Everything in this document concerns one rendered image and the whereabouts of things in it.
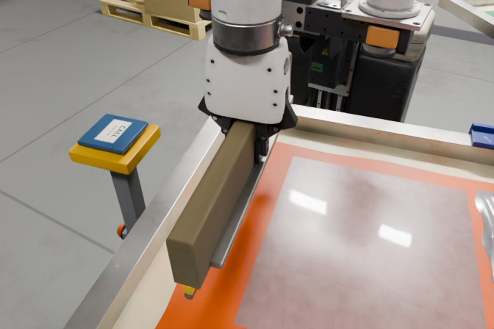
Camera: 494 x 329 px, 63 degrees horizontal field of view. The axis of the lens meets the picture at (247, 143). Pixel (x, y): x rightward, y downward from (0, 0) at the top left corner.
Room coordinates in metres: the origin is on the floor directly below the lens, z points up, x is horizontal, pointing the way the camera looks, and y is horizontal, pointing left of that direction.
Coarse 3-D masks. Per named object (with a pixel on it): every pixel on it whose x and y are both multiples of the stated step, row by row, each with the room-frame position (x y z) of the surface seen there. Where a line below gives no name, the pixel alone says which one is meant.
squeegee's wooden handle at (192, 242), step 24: (240, 120) 0.42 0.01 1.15; (240, 144) 0.38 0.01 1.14; (216, 168) 0.33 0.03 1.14; (240, 168) 0.36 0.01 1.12; (216, 192) 0.30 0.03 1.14; (240, 192) 0.36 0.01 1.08; (192, 216) 0.26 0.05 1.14; (216, 216) 0.28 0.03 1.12; (168, 240) 0.24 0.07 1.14; (192, 240) 0.24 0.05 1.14; (216, 240) 0.28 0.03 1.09; (192, 264) 0.23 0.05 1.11
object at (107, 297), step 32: (320, 128) 0.65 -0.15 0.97; (352, 128) 0.63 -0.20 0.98; (384, 128) 0.62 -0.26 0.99; (416, 128) 0.62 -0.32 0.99; (192, 160) 0.53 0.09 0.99; (480, 160) 0.56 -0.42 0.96; (160, 192) 0.45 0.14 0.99; (192, 192) 0.48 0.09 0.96; (160, 224) 0.38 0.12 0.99; (128, 256) 0.33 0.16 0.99; (96, 288) 0.28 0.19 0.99; (128, 288) 0.29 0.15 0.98; (96, 320) 0.24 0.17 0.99
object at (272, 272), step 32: (256, 224) 0.41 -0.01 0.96; (256, 256) 0.35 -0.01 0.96; (288, 256) 0.35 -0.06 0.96; (320, 256) 0.35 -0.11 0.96; (352, 256) 0.35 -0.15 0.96; (384, 256) 0.35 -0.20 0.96; (224, 288) 0.30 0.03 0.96; (256, 288) 0.30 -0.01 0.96; (288, 288) 0.30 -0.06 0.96; (320, 288) 0.30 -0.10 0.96; (352, 288) 0.30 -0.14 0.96; (384, 288) 0.30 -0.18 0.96; (416, 288) 0.30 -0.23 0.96; (448, 288) 0.30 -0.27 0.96; (480, 288) 0.30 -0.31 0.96; (160, 320) 0.26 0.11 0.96; (192, 320) 0.26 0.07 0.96; (224, 320) 0.26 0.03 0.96; (256, 320) 0.26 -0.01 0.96; (288, 320) 0.26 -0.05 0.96; (320, 320) 0.26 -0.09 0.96; (352, 320) 0.26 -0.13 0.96; (384, 320) 0.26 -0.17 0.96; (416, 320) 0.26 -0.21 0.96; (448, 320) 0.26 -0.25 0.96; (480, 320) 0.26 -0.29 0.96
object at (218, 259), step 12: (264, 156) 0.43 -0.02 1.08; (252, 168) 0.40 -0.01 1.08; (264, 168) 0.41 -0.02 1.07; (252, 180) 0.38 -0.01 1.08; (252, 192) 0.36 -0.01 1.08; (240, 204) 0.34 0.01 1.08; (240, 216) 0.32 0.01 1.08; (228, 228) 0.30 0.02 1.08; (228, 240) 0.29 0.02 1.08; (216, 252) 0.27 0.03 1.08; (228, 252) 0.27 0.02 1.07; (216, 264) 0.26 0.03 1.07
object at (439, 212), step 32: (288, 160) 0.57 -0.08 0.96; (320, 160) 0.57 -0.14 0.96; (352, 160) 0.57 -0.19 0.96; (256, 192) 0.48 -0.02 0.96; (288, 192) 0.48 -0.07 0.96; (320, 192) 0.48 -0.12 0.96; (352, 192) 0.48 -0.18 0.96; (384, 192) 0.48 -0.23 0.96; (416, 192) 0.48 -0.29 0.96; (448, 192) 0.48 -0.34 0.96; (288, 224) 0.41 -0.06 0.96; (320, 224) 0.41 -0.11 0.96; (352, 224) 0.41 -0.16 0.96; (384, 224) 0.41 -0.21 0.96; (416, 224) 0.41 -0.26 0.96; (448, 224) 0.41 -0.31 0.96; (480, 224) 0.41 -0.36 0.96; (416, 256) 0.35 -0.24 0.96; (448, 256) 0.35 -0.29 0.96; (480, 256) 0.35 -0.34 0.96
